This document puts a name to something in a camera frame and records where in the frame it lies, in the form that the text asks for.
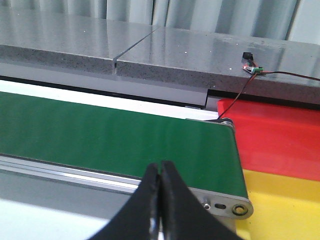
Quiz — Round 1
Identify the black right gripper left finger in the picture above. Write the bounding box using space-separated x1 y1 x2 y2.
90 163 160 240

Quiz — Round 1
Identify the yellow plastic tray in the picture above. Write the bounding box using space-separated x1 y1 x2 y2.
235 170 320 240

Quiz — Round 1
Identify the grey stone slab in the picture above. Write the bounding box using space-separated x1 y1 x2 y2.
0 6 156 74
116 27 320 105

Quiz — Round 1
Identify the thin red black wire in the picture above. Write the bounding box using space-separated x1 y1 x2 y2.
216 70 320 121

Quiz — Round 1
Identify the green conveyor belt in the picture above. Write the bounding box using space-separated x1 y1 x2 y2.
0 92 248 198

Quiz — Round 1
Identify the grey stone slab left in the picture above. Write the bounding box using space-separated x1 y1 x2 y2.
0 6 156 74

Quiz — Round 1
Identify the red plastic tray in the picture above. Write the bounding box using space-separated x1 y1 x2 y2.
217 99 320 181

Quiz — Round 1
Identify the grey pleated curtain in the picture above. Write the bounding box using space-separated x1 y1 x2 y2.
0 0 320 44

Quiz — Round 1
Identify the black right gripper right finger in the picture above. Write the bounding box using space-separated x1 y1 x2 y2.
160 161 241 240

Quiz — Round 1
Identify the aluminium conveyor frame rail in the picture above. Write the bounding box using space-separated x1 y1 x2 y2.
0 117 254 221

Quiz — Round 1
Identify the grey stone slab right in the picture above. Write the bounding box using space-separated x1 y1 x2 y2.
116 27 320 105

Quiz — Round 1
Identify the small black sensor module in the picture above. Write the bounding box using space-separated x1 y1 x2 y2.
241 52 254 64

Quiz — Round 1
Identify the green circuit board with LED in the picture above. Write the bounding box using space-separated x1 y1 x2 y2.
242 64 264 75

